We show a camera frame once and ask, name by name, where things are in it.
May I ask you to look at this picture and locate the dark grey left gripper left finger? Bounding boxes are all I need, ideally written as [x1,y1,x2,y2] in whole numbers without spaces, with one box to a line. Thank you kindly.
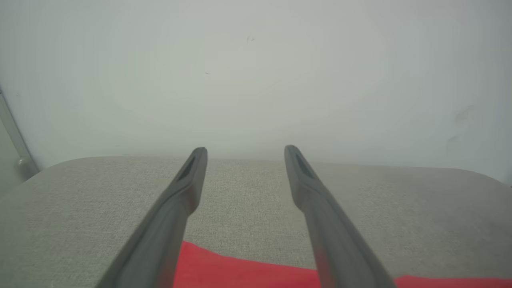
[95,147,208,288]

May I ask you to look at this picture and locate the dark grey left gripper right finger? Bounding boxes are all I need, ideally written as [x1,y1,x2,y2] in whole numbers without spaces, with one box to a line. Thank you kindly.
[284,145,397,288]

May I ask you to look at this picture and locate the red and white jersey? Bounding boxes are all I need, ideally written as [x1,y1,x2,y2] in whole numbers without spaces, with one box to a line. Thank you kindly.
[173,240,512,288]

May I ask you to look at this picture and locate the grey metal pole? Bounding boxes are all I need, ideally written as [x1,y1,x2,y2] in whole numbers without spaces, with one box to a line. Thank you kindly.
[0,89,40,182]

